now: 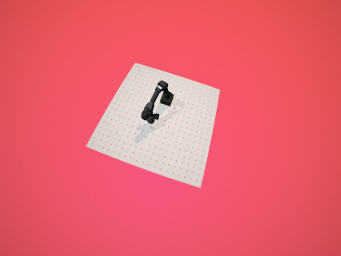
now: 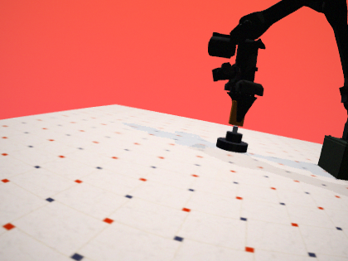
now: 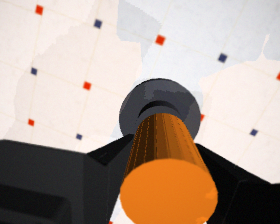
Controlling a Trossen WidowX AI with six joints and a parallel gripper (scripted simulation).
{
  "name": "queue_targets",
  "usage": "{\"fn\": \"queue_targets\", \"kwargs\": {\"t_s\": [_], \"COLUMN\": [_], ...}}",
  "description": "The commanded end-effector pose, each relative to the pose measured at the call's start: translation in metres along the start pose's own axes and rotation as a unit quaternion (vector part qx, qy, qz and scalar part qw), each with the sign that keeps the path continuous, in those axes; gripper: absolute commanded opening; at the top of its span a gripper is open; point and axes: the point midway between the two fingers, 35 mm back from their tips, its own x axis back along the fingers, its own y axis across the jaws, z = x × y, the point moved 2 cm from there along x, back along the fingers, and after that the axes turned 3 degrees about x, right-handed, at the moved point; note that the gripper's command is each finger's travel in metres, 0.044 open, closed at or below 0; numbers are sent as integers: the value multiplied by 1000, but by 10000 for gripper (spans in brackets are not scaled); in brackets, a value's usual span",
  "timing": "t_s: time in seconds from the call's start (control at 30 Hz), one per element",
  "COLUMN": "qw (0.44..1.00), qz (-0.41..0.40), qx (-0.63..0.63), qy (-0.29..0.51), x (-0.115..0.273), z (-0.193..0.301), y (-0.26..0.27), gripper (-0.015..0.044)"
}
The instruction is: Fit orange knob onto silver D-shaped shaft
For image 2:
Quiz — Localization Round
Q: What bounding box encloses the dark grey round pedestal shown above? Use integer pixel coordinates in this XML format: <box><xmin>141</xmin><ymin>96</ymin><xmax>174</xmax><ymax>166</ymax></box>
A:
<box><xmin>216</xmin><ymin>126</ymin><xmax>248</xmax><ymax>153</ymax></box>

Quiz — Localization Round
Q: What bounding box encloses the orange cylinder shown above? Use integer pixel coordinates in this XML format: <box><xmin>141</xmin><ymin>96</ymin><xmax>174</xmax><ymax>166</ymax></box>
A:
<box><xmin>228</xmin><ymin>101</ymin><xmax>244</xmax><ymax>127</ymax></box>

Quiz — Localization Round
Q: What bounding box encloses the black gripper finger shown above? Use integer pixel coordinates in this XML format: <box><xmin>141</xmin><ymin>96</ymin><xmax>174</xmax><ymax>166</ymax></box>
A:
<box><xmin>232</xmin><ymin>92</ymin><xmax>257</xmax><ymax>123</ymax></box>
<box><xmin>226</xmin><ymin>92</ymin><xmax>237</xmax><ymax>102</ymax></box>

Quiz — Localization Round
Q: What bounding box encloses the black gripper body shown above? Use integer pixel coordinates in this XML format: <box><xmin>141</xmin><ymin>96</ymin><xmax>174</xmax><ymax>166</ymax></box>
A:
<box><xmin>224</xmin><ymin>59</ymin><xmax>264</xmax><ymax>97</ymax></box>

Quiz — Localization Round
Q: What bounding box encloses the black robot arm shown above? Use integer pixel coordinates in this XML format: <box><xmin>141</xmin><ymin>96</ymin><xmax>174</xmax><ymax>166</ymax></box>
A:
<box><xmin>208</xmin><ymin>0</ymin><xmax>348</xmax><ymax>116</ymax></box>

